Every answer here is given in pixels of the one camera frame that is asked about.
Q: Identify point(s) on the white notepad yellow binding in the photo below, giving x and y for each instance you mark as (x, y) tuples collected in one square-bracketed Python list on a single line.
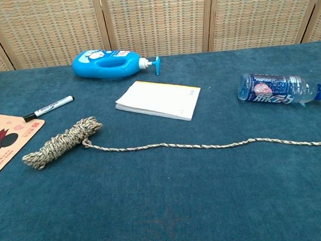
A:
[(159, 98)]

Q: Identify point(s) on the teal felt table cover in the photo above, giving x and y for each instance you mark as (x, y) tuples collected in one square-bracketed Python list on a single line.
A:
[(165, 194)]

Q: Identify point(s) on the blue pump detergent bottle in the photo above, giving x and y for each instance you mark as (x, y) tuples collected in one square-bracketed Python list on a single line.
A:
[(85, 68)]

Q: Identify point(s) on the woven wooden folding screen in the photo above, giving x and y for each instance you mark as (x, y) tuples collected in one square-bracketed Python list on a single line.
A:
[(153, 21)]

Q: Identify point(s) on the white marker black cap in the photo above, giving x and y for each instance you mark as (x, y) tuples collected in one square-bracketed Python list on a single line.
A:
[(52, 106)]

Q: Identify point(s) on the clear water bottle blue label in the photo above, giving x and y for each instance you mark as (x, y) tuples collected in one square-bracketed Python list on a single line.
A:
[(271, 90)]

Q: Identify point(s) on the cartoon girl mouse pad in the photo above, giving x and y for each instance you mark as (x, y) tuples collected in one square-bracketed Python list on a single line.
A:
[(2, 142)]

